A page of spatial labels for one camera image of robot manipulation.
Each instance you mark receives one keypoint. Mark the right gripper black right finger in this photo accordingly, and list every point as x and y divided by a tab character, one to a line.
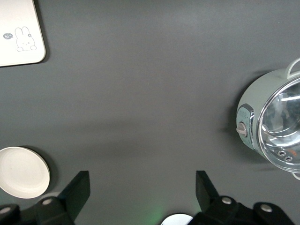
208	194

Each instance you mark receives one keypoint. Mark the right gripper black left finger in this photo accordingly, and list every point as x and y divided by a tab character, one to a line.
70	197

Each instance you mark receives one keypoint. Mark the round white plate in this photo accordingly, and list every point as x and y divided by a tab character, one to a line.
21	173

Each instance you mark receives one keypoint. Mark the cream tray with rabbit print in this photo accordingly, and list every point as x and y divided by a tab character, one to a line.
18	14

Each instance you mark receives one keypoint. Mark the white round object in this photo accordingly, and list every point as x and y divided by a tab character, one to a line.
175	220

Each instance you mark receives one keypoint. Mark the clear glass pot lid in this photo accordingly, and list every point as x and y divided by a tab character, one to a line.
281	122

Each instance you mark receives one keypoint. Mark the pale green electric cooker pot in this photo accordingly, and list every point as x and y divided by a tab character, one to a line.
255	98

